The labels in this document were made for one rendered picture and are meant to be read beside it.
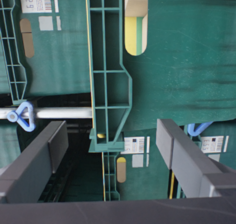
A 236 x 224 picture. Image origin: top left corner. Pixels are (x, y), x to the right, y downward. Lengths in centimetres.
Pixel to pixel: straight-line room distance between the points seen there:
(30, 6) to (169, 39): 43
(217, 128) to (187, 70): 41
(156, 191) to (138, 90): 54
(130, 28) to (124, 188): 55
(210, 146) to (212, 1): 49
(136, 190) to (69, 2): 67
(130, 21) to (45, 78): 32
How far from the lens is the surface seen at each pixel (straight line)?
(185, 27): 28
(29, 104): 57
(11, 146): 73
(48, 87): 58
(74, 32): 56
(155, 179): 71
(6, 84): 67
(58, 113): 56
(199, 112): 31
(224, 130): 68
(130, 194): 73
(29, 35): 62
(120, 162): 85
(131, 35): 41
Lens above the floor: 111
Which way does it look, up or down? 1 degrees up
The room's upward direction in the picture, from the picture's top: 91 degrees counter-clockwise
